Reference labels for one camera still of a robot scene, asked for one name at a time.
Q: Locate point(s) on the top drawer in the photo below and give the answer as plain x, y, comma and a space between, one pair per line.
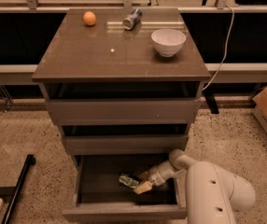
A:
117, 112

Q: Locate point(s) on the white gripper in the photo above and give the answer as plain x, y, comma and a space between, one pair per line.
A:
156, 175

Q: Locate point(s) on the metal railing frame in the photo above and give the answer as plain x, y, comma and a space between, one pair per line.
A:
15, 73

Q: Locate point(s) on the green can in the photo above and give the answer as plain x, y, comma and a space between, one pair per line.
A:
129, 180

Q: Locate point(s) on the black pole on floor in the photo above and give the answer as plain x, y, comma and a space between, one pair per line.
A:
29, 161

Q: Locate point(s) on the middle drawer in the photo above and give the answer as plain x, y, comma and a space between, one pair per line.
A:
123, 144

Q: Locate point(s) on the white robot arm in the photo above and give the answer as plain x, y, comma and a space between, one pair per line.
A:
212, 193

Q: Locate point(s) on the brown drawer cabinet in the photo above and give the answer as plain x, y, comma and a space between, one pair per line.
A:
107, 62

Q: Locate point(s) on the blue silver can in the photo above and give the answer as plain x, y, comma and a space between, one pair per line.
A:
132, 19

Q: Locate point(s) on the orange fruit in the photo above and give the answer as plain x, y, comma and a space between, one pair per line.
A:
89, 18

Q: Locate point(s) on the white bowl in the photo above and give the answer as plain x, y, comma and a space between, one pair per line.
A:
168, 42

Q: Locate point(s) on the open bottom drawer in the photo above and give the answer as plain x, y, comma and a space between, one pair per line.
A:
100, 197

